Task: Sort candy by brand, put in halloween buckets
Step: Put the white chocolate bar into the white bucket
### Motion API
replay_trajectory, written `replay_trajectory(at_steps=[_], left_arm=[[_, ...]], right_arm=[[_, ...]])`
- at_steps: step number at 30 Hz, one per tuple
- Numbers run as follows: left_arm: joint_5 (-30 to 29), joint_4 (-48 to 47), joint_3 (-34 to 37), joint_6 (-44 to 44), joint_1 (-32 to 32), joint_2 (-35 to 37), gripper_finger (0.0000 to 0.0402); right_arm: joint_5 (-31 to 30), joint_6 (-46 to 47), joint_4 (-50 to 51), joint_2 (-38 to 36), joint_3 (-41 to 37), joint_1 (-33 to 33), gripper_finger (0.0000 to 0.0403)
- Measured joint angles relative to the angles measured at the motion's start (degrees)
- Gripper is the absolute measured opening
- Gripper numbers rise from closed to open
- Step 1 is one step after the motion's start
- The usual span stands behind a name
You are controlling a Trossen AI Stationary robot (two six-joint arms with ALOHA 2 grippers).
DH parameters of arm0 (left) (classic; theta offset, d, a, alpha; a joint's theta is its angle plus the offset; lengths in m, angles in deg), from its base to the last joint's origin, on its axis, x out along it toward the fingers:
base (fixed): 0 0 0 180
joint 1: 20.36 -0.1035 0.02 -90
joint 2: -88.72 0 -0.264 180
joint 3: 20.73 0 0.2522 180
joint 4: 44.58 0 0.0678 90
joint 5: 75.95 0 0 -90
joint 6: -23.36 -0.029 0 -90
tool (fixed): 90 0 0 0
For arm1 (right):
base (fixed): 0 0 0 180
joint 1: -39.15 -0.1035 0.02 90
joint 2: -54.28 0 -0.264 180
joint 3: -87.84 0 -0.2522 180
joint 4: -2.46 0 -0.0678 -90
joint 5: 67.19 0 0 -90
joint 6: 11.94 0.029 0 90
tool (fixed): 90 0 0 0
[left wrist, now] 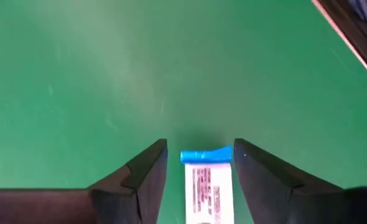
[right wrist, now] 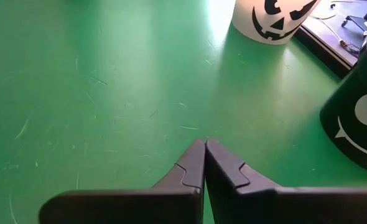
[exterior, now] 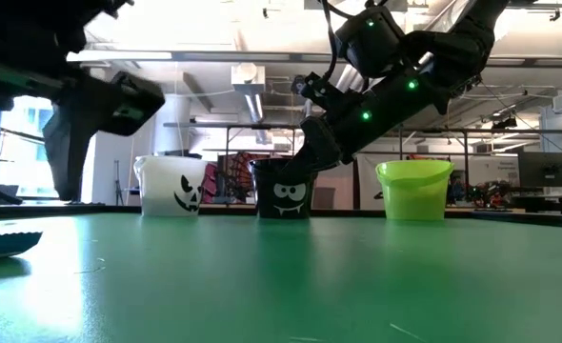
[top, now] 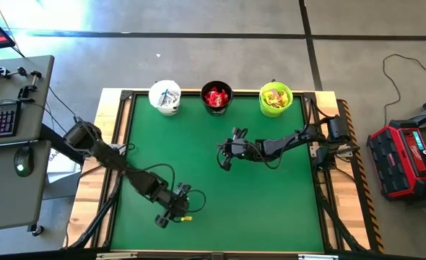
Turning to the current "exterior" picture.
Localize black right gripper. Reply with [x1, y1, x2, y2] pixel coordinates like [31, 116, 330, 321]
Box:
[279, 115, 359, 179]

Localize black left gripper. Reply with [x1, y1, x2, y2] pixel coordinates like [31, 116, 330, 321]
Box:
[0, 56, 167, 202]

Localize white blue-ended candy bar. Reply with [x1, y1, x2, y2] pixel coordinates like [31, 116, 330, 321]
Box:
[0, 231, 45, 261]

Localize black halloween bucket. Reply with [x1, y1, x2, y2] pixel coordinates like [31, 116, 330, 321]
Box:
[251, 157, 320, 220]

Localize green halloween bucket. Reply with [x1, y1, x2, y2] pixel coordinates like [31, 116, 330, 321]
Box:
[374, 159, 455, 222]

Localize large bright window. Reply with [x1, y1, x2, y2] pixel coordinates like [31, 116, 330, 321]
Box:
[0, 94, 99, 204]

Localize white partition panel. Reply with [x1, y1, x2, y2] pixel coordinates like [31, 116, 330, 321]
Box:
[316, 152, 382, 211]

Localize white jack-o-lantern bucket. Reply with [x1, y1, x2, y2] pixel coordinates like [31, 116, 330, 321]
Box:
[132, 154, 211, 218]

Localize white pillar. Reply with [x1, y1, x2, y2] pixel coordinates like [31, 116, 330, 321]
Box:
[154, 93, 191, 156]

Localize white ceiling box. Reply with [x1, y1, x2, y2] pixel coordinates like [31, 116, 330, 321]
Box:
[231, 61, 267, 95]

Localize green table mat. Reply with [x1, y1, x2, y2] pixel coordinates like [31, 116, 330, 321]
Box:
[0, 212, 562, 343]

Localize dark background monitor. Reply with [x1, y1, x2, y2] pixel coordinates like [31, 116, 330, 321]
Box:
[517, 151, 562, 189]

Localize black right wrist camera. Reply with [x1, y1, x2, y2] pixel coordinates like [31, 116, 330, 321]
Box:
[302, 71, 358, 118]

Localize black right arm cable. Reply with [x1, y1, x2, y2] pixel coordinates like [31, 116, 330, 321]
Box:
[319, 0, 358, 82]

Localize black metal rack frame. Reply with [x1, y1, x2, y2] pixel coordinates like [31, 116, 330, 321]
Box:
[164, 122, 562, 201]

